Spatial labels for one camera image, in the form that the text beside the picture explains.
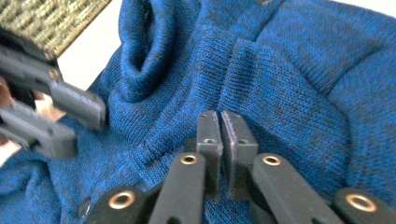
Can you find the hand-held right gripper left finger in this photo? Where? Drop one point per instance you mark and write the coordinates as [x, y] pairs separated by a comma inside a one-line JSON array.
[[210, 133]]

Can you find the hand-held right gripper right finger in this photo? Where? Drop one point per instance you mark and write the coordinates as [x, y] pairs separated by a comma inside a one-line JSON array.
[[238, 140]]

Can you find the green woven basket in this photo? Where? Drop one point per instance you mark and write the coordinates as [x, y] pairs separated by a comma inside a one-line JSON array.
[[46, 21]]

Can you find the black fishbone-print cloth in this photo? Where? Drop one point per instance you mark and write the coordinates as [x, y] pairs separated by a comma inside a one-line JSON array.
[[295, 93]]

